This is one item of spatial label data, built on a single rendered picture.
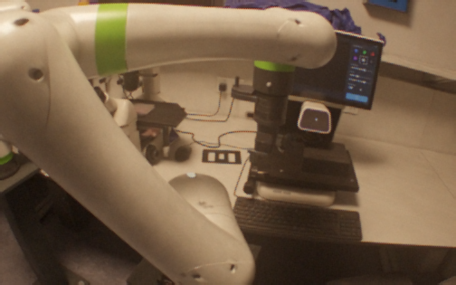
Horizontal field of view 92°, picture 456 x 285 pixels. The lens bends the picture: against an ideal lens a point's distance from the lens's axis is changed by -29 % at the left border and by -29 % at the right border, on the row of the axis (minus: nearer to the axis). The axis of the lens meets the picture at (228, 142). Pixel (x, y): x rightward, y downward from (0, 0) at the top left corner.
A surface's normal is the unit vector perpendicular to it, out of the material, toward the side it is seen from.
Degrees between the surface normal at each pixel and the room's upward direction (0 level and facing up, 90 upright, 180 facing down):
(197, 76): 90
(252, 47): 112
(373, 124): 90
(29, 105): 87
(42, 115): 84
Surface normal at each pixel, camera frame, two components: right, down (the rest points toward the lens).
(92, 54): 0.29, 0.63
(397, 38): -0.21, 0.42
